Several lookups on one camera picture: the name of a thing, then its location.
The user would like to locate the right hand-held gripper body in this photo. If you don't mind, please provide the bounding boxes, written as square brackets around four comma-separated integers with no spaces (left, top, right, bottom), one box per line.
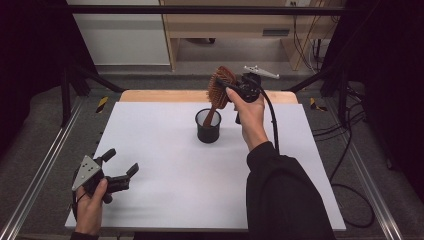
[232,65,280,103]

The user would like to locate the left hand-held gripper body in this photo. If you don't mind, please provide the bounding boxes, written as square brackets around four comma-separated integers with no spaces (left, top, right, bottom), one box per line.
[70,154,132,205]

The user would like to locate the brown wooden hairbrush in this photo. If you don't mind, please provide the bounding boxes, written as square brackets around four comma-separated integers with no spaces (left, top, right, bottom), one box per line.
[202,65,238,128]

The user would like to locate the black mesh cup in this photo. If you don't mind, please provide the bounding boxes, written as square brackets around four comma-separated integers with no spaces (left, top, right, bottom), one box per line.
[194,108,223,144]

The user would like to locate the person's right hand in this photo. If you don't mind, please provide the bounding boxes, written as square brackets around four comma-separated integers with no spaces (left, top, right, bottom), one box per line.
[225,87,270,153]

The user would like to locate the person's left hand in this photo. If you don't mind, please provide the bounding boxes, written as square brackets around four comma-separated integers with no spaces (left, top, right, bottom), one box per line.
[74,177,109,236]

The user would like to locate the yellow black floor tape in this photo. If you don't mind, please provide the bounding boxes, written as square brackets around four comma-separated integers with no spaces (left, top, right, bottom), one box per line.
[309,97,328,113]
[95,96,110,114]

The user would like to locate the light wooden desk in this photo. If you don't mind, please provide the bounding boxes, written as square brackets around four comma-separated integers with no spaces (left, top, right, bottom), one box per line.
[159,0,345,72]

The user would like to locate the black metal stand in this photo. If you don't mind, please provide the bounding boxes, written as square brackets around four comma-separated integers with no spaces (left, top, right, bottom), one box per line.
[283,63,351,125]
[59,61,126,128]

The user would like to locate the white cabinet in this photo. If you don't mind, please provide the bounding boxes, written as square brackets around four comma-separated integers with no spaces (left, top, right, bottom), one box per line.
[66,0,171,67]

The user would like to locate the black curtain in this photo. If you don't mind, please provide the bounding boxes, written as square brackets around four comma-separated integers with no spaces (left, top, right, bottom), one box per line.
[0,0,98,158]
[324,0,424,201]

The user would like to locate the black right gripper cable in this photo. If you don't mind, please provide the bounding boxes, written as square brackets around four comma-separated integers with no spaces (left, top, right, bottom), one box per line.
[258,87,376,230]

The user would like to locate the aluminium floor rail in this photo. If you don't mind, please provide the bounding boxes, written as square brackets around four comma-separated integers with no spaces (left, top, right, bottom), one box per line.
[324,99,405,240]
[0,99,85,240]

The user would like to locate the cables hanging at desk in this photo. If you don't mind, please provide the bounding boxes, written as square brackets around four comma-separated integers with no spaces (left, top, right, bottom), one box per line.
[291,14,336,74]

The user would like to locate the black horizontal frame bar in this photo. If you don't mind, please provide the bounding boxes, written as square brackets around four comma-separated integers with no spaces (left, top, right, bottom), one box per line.
[66,4,348,16]

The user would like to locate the bundle of black floor cables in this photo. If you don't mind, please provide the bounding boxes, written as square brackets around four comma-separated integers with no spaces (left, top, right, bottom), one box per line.
[312,83,368,138]

